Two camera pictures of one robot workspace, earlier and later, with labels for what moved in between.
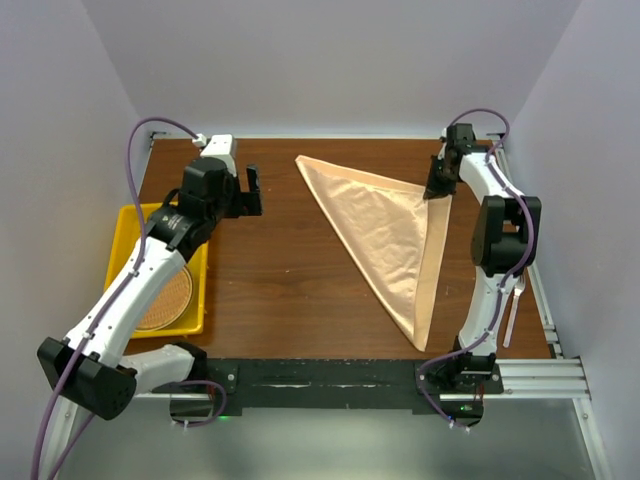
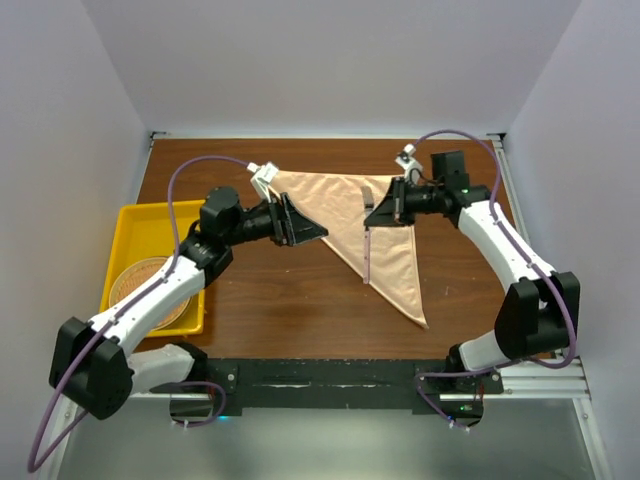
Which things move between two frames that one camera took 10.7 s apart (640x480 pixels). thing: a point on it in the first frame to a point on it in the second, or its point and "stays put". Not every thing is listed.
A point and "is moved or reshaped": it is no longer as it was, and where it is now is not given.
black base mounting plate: (329, 382) stays put
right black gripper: (434, 188) to (393, 210)
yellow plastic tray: (124, 253) stays put
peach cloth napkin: (394, 236) is moved or reshaped
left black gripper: (246, 203) to (289, 226)
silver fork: (518, 289) is moved or reshaped
